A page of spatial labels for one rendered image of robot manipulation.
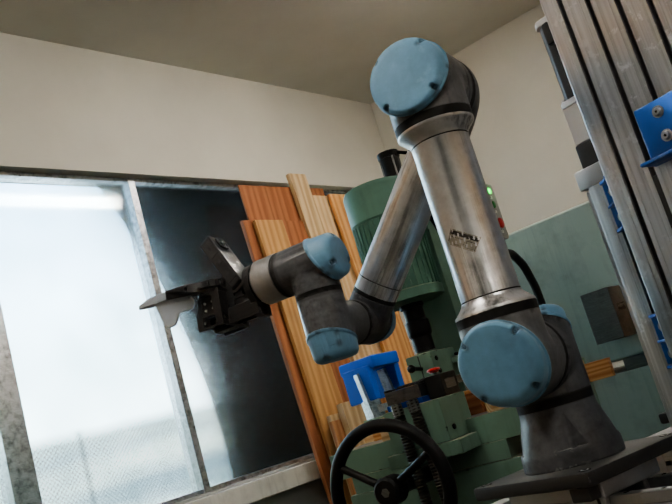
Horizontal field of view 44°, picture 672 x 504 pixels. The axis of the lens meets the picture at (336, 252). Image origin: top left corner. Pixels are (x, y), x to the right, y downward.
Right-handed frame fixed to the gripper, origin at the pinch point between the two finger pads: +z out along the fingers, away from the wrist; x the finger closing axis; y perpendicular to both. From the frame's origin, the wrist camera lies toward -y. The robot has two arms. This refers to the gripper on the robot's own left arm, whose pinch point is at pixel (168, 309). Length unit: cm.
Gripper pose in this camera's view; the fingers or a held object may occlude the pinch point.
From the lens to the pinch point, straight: 147.8
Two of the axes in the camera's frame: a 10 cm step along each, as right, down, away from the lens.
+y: 2.1, 9.3, -3.1
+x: 5.1, 1.7, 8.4
